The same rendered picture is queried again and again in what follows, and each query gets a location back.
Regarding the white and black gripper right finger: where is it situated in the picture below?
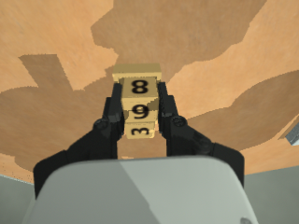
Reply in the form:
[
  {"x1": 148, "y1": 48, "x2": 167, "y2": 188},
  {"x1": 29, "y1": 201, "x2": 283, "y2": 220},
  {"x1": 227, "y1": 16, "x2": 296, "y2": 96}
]
[{"x1": 157, "y1": 82, "x2": 245, "y2": 189}]

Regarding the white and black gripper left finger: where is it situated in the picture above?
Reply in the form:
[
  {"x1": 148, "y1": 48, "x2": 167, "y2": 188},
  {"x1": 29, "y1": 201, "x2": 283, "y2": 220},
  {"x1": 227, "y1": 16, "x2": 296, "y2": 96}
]
[{"x1": 33, "y1": 83, "x2": 125, "y2": 199}]

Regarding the tan wooden calendar tray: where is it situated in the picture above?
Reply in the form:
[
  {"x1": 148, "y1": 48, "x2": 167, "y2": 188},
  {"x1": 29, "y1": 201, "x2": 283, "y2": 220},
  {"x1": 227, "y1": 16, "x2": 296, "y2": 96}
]
[{"x1": 112, "y1": 63, "x2": 162, "y2": 85}]

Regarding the tan wooden number cube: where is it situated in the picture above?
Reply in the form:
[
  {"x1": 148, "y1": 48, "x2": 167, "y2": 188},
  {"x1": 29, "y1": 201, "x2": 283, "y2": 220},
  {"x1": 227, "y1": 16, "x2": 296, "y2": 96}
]
[
  {"x1": 124, "y1": 121, "x2": 155, "y2": 139},
  {"x1": 121, "y1": 77, "x2": 159, "y2": 122}
]

